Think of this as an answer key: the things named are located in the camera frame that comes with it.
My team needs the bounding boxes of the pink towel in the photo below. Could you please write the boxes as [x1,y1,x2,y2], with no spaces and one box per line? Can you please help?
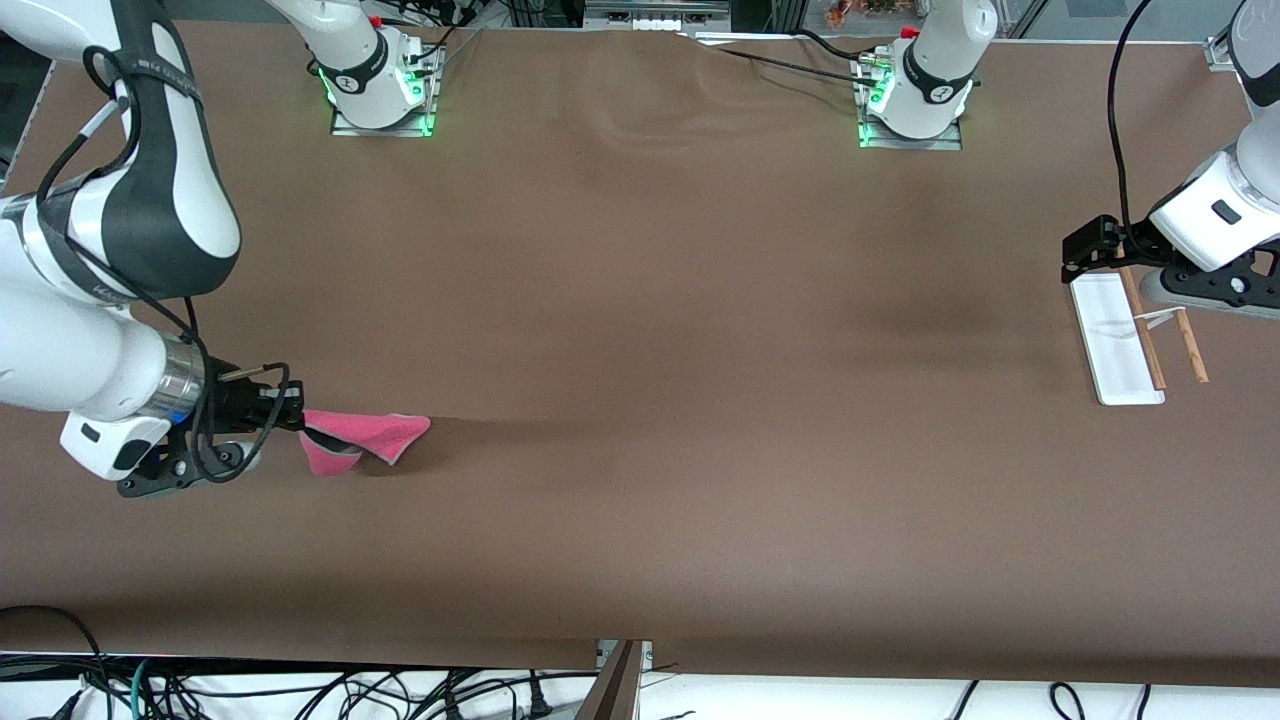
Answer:
[298,408,433,478]

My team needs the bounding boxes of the white rack with wooden bars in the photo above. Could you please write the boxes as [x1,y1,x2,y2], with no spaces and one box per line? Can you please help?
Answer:
[1069,265,1210,407]

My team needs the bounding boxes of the orange background object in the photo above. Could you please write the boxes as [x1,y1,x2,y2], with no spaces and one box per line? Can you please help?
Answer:
[825,0,926,27]

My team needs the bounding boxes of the brown table cover sheet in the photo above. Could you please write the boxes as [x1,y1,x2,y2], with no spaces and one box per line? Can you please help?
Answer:
[0,18,1280,689]

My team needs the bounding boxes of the white power strip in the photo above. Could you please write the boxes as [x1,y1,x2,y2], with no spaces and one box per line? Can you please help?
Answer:
[585,0,731,33]

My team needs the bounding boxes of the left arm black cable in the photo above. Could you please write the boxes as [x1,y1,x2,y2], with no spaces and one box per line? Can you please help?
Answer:
[1106,0,1161,253]

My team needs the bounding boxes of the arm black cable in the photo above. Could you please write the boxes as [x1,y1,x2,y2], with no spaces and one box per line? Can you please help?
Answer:
[1106,0,1161,253]
[35,45,293,486]

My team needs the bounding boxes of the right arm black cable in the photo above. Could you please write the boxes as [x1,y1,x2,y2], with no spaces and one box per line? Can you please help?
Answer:
[35,45,293,486]

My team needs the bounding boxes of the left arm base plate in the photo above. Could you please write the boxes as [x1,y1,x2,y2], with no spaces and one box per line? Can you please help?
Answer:
[857,55,964,151]

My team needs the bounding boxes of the thick black floor cable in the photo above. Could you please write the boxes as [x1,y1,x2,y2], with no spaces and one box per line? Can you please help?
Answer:
[0,604,113,720]

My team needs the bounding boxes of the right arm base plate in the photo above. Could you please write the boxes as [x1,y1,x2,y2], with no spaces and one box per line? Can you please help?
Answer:
[330,45,438,138]

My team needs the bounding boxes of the black cable on table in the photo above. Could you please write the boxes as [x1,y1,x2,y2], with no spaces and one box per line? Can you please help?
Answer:
[685,30,886,93]

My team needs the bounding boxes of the table frame beam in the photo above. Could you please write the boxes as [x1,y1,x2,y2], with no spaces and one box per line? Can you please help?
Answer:
[575,640,646,720]

